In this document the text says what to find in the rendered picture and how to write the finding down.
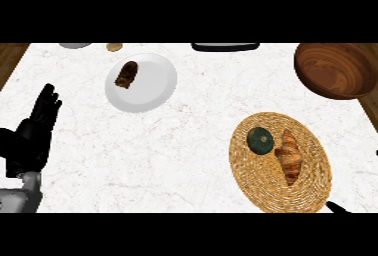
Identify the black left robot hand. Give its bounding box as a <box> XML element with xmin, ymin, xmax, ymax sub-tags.
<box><xmin>0</xmin><ymin>82</ymin><xmax>64</xmax><ymax>179</ymax></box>

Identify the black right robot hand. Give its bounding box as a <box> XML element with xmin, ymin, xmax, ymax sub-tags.
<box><xmin>325</xmin><ymin>200</ymin><xmax>352</xmax><ymax>214</ymax></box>

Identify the woven straw placemat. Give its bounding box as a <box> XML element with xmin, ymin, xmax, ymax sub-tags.
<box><xmin>228</xmin><ymin>111</ymin><xmax>334</xmax><ymax>214</ymax></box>

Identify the golden brown croissant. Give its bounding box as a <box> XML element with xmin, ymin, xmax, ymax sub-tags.
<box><xmin>273</xmin><ymin>128</ymin><xmax>304</xmax><ymax>187</ymax></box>

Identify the brown wooden bowl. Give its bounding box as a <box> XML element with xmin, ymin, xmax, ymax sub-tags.
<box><xmin>293</xmin><ymin>43</ymin><xmax>378</xmax><ymax>101</ymax></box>

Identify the dark green round squash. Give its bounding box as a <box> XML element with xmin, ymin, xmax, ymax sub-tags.
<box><xmin>245</xmin><ymin>126</ymin><xmax>276</xmax><ymax>156</ymax></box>

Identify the dark brown pastry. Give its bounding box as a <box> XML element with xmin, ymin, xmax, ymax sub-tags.
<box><xmin>114</xmin><ymin>60</ymin><xmax>141</xmax><ymax>90</ymax></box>

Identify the white round plate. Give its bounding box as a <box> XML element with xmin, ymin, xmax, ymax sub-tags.
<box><xmin>104</xmin><ymin>52</ymin><xmax>179</xmax><ymax>114</ymax></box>

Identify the grey round object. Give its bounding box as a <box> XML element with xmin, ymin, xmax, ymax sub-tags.
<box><xmin>58</xmin><ymin>43</ymin><xmax>93</xmax><ymax>50</ymax></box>

